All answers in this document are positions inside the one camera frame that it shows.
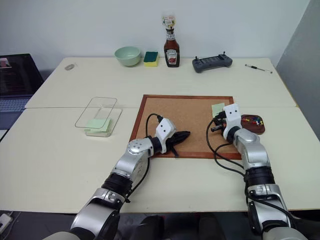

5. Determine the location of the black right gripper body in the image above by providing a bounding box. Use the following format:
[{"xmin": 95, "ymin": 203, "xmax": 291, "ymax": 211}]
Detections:
[{"xmin": 212, "ymin": 112, "xmax": 229, "ymax": 133}]

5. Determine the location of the single green sticky note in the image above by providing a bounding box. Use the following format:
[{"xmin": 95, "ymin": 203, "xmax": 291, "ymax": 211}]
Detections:
[{"xmin": 211, "ymin": 102, "xmax": 226, "ymax": 118}]

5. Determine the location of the clear plastic box lid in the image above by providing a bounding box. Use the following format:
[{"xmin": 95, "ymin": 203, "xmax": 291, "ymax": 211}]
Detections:
[{"xmin": 75, "ymin": 96, "xmax": 119, "ymax": 129}]

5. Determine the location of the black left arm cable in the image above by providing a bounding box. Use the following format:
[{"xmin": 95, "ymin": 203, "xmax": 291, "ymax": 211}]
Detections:
[{"xmin": 124, "ymin": 113, "xmax": 180, "ymax": 204}]

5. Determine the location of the green sticky note stack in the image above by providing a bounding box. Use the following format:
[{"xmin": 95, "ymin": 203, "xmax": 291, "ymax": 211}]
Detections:
[{"xmin": 83, "ymin": 118, "xmax": 113, "ymax": 133}]

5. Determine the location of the mint green bowl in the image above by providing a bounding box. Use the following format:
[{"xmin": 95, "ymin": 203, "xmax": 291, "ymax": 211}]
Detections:
[{"xmin": 114, "ymin": 46, "xmax": 141, "ymax": 68}]

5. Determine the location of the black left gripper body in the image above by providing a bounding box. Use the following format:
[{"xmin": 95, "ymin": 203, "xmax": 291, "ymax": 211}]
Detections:
[{"xmin": 166, "ymin": 132, "xmax": 181, "ymax": 152}]

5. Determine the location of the wood-framed cork board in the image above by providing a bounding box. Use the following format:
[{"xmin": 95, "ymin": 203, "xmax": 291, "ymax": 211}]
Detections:
[{"xmin": 129, "ymin": 94, "xmax": 242, "ymax": 160}]

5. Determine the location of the clear container of small items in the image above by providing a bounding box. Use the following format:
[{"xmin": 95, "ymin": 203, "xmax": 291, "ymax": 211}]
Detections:
[{"xmin": 161, "ymin": 14, "xmax": 176, "ymax": 30}]

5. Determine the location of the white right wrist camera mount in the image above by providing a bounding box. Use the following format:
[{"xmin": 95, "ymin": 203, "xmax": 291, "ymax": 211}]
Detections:
[{"xmin": 222, "ymin": 103, "xmax": 243, "ymax": 137}]

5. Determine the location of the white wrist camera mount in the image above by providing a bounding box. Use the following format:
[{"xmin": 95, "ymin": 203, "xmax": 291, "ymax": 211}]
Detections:
[
  {"xmin": 155, "ymin": 118, "xmax": 178, "ymax": 155},
  {"xmin": 222, "ymin": 103, "xmax": 243, "ymax": 137}
]

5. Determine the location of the white power strip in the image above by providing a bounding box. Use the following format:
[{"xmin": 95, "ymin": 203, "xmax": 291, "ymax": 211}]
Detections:
[{"xmin": 0, "ymin": 211, "xmax": 14, "ymax": 234}]

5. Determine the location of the dark wooden tray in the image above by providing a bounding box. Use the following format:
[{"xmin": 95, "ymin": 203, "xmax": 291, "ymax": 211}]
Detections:
[{"xmin": 240, "ymin": 113, "xmax": 267, "ymax": 136}]

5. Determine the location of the thin metal pen tool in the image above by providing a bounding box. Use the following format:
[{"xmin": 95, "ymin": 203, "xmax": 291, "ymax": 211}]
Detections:
[{"xmin": 244, "ymin": 63, "xmax": 273, "ymax": 75}]

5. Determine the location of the grey handheld controller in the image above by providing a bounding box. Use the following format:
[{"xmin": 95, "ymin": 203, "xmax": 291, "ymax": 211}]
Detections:
[{"xmin": 191, "ymin": 51, "xmax": 234, "ymax": 75}]

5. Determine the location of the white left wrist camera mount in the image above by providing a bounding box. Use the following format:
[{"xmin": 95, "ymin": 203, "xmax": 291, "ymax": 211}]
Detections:
[{"xmin": 155, "ymin": 118, "xmax": 178, "ymax": 155}]

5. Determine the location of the ketchup bottle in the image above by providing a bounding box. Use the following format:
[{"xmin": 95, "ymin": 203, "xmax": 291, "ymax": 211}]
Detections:
[{"xmin": 163, "ymin": 28, "xmax": 181, "ymax": 68}]

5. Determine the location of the clear plastic box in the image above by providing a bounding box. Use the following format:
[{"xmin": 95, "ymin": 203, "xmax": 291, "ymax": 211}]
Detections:
[{"xmin": 84, "ymin": 106, "xmax": 124, "ymax": 138}]

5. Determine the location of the yellow and green sponge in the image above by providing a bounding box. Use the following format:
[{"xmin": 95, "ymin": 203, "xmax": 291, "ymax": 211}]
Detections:
[{"xmin": 143, "ymin": 51, "xmax": 160, "ymax": 68}]

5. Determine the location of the open laptop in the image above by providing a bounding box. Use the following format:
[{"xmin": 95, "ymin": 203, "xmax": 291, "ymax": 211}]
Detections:
[{"xmin": 0, "ymin": 53, "xmax": 45, "ymax": 130}]

